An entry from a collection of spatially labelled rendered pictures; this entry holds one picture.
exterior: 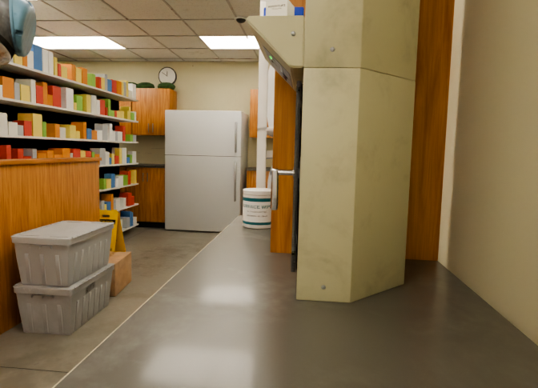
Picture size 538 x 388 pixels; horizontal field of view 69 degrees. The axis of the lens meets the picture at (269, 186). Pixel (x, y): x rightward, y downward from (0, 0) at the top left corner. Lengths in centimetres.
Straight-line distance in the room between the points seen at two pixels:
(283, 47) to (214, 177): 509
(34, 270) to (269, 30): 250
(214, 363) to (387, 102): 60
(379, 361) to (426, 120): 75
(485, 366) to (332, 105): 51
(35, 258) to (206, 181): 336
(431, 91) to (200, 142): 490
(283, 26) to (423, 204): 66
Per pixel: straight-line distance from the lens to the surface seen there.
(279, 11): 93
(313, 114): 80
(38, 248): 296
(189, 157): 594
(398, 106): 92
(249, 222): 155
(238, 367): 62
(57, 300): 299
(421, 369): 66
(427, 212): 123
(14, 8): 99
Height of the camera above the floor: 125
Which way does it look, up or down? 5 degrees down
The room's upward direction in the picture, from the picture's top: 1 degrees clockwise
